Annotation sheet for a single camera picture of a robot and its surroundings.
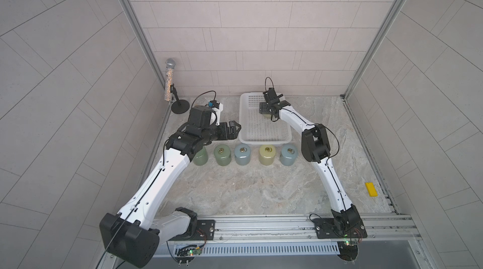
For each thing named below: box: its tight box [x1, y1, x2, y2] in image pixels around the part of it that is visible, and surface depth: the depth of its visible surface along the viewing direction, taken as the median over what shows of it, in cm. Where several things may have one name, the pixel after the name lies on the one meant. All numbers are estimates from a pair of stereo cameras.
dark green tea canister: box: [213, 144, 232, 167], surface depth 86 cm
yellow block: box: [364, 182, 378, 197], surface depth 82 cm
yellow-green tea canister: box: [259, 144, 277, 166], surface depth 86 cm
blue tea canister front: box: [233, 143, 251, 166], surface depth 87 cm
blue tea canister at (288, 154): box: [279, 143, 299, 166], surface depth 86 cm
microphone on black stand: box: [164, 57, 190, 114], surface depth 96 cm
